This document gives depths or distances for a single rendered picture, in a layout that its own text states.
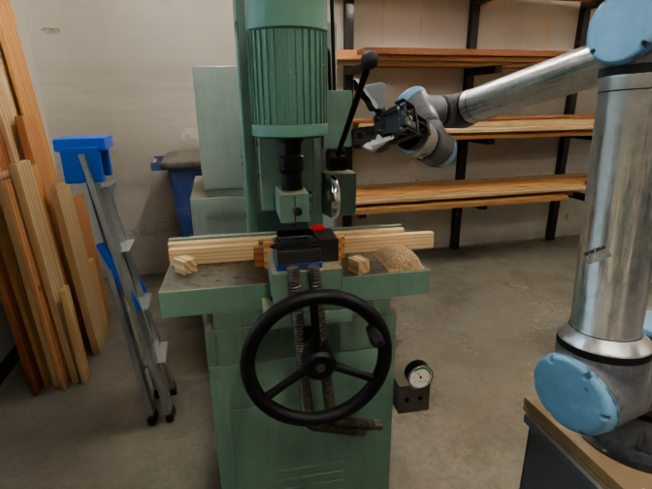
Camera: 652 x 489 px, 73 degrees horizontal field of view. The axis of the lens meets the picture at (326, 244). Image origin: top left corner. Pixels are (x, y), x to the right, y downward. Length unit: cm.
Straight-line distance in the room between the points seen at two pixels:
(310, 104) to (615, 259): 64
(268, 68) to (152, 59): 247
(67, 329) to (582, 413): 210
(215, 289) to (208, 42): 262
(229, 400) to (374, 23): 304
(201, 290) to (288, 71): 49
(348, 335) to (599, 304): 51
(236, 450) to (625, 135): 102
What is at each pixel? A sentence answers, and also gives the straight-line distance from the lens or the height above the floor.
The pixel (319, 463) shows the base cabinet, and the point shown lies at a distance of 125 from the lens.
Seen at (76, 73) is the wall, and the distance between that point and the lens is 350.
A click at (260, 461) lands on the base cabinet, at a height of 43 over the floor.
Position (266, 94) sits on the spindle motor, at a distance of 99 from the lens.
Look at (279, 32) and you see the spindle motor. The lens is 98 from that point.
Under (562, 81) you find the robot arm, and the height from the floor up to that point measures 131.
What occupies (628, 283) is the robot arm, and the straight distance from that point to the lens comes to 87.
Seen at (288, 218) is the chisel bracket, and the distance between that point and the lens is 104.
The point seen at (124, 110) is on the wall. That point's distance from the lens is 344.
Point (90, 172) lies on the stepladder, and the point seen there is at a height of 105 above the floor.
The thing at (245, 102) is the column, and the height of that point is 127.
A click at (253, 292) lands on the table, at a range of 97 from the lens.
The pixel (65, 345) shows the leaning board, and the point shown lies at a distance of 241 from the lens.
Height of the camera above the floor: 127
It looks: 18 degrees down
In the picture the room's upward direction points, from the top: straight up
